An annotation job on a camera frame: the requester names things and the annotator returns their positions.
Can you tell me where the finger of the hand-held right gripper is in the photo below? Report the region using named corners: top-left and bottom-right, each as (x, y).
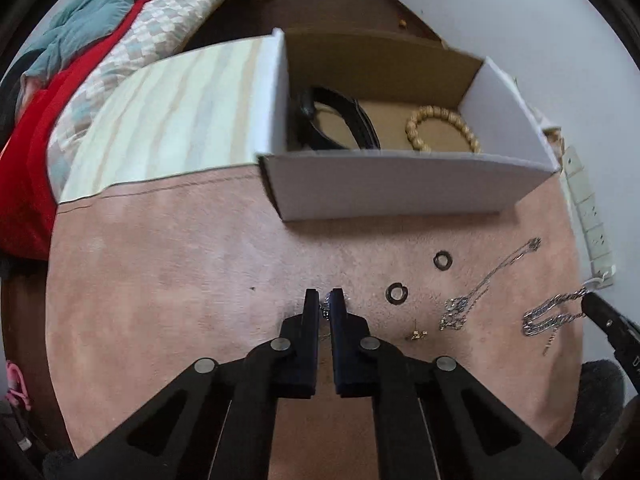
top-left (582, 292), bottom-right (640, 396)

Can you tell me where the wooden bead bracelet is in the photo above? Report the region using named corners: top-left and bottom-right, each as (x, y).
top-left (405, 105), bottom-right (482, 155)

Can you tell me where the checkered quilt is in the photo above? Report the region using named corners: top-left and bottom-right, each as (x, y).
top-left (47, 0), bottom-right (264, 196)

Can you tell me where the red blanket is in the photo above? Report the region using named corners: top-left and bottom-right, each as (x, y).
top-left (0, 0), bottom-right (231, 261)

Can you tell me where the pink suede mat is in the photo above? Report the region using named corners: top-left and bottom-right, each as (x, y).
top-left (45, 162), bottom-right (587, 480)

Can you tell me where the white power strip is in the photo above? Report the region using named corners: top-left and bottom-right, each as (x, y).
top-left (560, 145), bottom-right (617, 290)

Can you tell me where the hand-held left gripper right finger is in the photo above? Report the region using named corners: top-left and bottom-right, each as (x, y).
top-left (327, 288), bottom-right (586, 480)

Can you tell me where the teal blanket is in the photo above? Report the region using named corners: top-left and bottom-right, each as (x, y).
top-left (15, 0), bottom-right (187, 92)

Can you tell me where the chunky silver chain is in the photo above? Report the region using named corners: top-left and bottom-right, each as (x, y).
top-left (522, 285), bottom-right (592, 357)

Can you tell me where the thin silver necklace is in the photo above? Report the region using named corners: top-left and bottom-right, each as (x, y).
top-left (439, 237), bottom-right (543, 332)

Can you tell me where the pink plastic object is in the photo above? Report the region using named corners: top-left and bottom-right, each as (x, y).
top-left (5, 360), bottom-right (32, 412)

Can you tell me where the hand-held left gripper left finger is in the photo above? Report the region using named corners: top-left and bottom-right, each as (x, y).
top-left (47, 288), bottom-right (321, 480)

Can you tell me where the white cardboard box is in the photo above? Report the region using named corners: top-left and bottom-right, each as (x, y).
top-left (257, 27), bottom-right (562, 222)

